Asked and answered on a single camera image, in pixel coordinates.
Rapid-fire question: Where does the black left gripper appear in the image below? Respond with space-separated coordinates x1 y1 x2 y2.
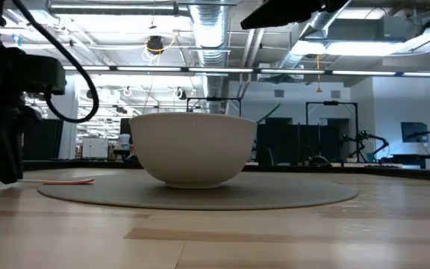
0 74 43 185

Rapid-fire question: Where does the utensil with orange handle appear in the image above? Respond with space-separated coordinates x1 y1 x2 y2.
18 177 96 186

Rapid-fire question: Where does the dark standing panel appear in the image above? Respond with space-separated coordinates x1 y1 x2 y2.
22 118 64 161

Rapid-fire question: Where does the linear ceiling light strip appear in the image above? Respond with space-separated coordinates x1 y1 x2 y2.
61 65 430 78

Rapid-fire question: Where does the white cabinet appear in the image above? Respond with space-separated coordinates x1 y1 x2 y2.
81 137 109 160

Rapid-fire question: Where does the green slanted bar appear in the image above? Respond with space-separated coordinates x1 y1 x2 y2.
256 102 282 125

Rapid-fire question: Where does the white bucket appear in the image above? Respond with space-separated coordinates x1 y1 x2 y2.
117 133 131 151

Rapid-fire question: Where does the black curved chair back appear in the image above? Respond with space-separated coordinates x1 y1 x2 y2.
308 155 332 167

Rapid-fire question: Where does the white ribbed bowl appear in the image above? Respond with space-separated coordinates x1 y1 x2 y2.
128 112 258 190

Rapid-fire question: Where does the grey round placemat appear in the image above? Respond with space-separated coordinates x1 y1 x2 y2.
36 172 359 211

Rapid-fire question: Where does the black workstation desk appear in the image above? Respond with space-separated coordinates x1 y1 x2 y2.
379 152 430 170

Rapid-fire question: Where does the slanted silver air duct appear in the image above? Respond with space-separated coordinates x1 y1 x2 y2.
273 9 350 72

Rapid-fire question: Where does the yellow hanging cord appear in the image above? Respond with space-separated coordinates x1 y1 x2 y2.
314 54 323 94

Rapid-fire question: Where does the silver spiral air duct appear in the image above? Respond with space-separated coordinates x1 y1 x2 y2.
188 0 233 115

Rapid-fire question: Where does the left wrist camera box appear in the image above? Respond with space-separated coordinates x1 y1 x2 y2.
13 54 67 96

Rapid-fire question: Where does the tall black station frame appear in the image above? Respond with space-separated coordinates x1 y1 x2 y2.
305 100 360 162

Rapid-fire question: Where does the small black station frame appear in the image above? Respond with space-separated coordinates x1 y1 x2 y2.
186 96 243 117

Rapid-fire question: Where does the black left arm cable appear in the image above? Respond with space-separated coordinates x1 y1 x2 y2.
10 0 101 125

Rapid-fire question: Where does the black reel with yellow cable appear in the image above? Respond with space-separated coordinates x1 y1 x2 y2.
145 34 178 56

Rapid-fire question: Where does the black partition wall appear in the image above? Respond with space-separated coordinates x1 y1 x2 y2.
255 117 343 166

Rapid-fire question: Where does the wall-side computer monitor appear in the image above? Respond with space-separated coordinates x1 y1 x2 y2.
400 121 430 144

